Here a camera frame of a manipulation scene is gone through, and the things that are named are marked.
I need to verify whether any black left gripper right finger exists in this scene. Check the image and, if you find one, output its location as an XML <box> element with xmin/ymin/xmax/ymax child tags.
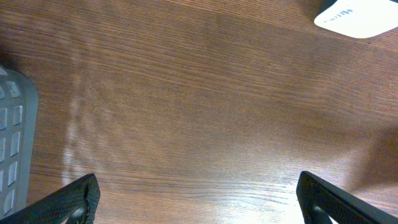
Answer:
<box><xmin>296</xmin><ymin>171</ymin><xmax>397</xmax><ymax>224</ymax></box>

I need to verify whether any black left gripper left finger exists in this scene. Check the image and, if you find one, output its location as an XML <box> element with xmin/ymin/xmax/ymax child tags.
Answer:
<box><xmin>1</xmin><ymin>174</ymin><xmax>100</xmax><ymax>224</ymax></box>

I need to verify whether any white barcode scanner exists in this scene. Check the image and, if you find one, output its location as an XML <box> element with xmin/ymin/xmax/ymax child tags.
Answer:
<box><xmin>314</xmin><ymin>0</ymin><xmax>397</xmax><ymax>39</ymax></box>

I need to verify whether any grey plastic mesh basket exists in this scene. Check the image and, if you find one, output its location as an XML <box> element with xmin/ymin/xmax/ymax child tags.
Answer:
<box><xmin>1</xmin><ymin>67</ymin><xmax>39</xmax><ymax>219</ymax></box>

